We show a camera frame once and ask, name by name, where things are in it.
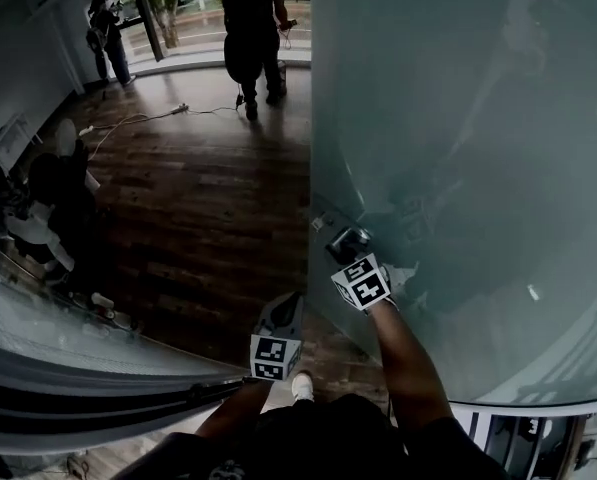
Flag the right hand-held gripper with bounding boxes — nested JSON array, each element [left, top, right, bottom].
[[325, 241, 395, 316]]

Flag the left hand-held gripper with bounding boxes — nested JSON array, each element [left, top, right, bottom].
[[249, 293, 305, 384]]

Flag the silver door handle with lock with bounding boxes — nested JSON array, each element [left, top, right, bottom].
[[311, 211, 374, 254]]

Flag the frosted glass door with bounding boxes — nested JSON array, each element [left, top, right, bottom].
[[306, 0, 597, 409]]

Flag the person's left forearm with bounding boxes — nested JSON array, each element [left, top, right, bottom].
[[194, 378, 275, 440]]

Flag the person's right forearm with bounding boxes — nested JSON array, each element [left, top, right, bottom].
[[366, 299, 453, 437]]

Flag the person's white shoe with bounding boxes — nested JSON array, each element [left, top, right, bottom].
[[291, 371, 315, 402]]

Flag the person's black shirt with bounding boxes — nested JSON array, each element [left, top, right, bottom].
[[110, 392, 512, 480]]

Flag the glass partition with blinds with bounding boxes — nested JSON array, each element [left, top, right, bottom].
[[0, 237, 252, 387]]

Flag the white round fan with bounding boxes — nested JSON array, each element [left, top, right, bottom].
[[54, 117, 78, 158]]

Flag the green tree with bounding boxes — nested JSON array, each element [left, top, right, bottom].
[[141, 0, 199, 50]]

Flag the white wall panel black stripes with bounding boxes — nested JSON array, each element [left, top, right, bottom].
[[450, 400, 597, 480]]

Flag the white cable on floor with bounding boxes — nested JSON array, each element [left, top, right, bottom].
[[77, 101, 240, 162]]

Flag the black window frame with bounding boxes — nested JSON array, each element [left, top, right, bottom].
[[129, 0, 168, 63]]

